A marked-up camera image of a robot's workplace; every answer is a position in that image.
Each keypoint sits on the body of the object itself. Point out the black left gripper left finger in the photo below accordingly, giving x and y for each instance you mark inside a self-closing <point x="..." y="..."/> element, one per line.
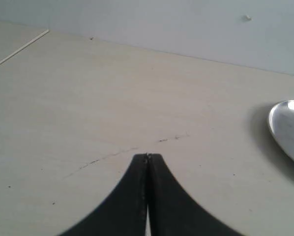
<point x="124" y="211"/>

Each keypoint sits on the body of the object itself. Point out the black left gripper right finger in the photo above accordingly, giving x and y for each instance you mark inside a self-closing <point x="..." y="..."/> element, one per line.
<point x="172" y="211"/>

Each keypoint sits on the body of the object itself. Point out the round steel plate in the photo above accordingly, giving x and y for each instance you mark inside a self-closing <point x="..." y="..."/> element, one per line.
<point x="281" y="125"/>

